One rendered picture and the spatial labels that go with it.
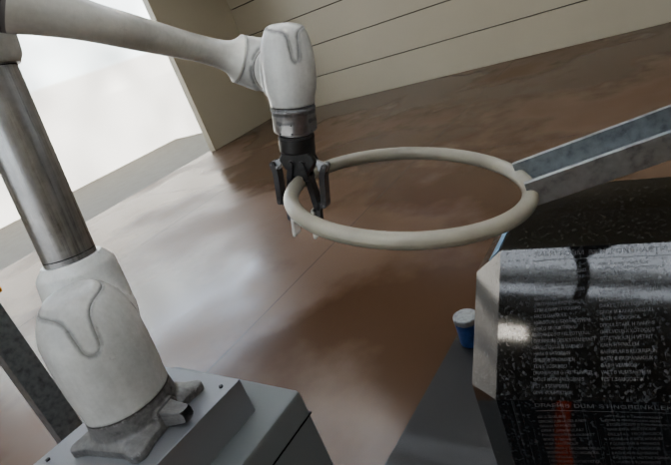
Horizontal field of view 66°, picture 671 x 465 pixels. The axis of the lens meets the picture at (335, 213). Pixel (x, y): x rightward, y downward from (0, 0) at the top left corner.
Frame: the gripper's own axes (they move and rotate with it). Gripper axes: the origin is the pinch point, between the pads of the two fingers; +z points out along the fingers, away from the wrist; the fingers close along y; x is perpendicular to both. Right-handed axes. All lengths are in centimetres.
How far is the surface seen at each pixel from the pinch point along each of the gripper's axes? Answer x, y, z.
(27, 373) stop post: -12, -97, 57
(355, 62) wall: 708, -242, 65
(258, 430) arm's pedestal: -35.7, 4.2, 24.5
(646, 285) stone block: 8, 68, 11
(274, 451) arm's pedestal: -36.2, 7.2, 28.1
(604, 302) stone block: 7, 61, 15
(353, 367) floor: 74, -22, 107
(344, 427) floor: 41, -14, 107
